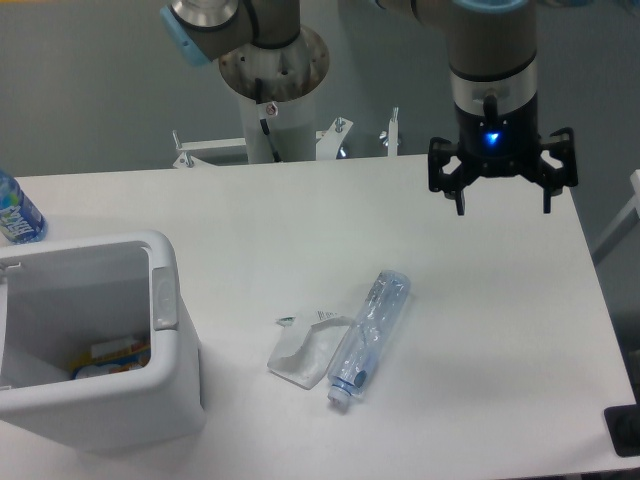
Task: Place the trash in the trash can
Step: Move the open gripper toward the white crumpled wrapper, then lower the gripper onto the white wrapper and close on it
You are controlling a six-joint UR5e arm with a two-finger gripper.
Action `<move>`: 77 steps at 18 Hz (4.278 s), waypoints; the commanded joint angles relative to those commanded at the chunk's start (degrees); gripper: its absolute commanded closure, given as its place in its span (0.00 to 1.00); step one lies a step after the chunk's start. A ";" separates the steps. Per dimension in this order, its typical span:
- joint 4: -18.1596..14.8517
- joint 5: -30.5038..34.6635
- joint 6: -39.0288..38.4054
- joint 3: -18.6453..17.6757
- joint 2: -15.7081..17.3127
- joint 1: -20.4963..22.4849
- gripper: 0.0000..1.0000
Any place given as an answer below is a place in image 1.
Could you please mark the white frame at right edge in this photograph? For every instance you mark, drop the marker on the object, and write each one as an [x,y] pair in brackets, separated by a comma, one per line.
[620,226]

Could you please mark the blue labelled water bottle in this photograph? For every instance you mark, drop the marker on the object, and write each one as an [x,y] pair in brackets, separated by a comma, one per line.
[21,220]

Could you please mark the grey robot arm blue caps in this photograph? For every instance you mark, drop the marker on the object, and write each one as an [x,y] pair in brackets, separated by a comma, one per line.
[491,45]

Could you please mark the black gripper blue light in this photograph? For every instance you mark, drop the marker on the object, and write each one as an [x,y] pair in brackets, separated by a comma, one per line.
[511,147]

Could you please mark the white plastic trash can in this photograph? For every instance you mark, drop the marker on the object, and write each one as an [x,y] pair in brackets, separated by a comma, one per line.
[58,298]

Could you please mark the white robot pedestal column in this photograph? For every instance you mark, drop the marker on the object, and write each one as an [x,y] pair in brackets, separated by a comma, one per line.
[277,84]

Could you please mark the black clamp at table edge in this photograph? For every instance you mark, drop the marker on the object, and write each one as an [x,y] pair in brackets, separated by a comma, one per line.
[623,425]

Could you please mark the crushed clear plastic bottle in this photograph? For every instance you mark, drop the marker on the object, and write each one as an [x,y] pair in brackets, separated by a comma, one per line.
[357,356]

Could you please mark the white pedestal base frame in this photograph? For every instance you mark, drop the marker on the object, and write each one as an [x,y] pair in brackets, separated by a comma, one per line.
[267,145]

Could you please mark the yellow trash inside can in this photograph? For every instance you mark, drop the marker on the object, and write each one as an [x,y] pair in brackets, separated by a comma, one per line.
[114,356]

